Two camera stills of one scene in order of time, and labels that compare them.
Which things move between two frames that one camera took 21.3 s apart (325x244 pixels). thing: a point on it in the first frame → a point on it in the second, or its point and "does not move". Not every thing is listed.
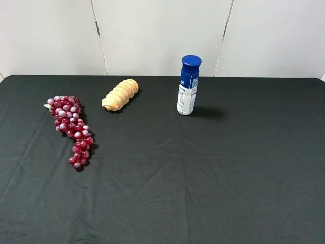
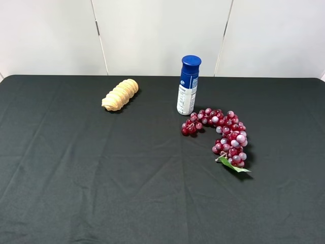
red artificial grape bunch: (66, 110) → (230, 147)
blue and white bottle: (188, 86) does not move
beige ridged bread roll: (120, 95) does not move
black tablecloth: (247, 167) does not move
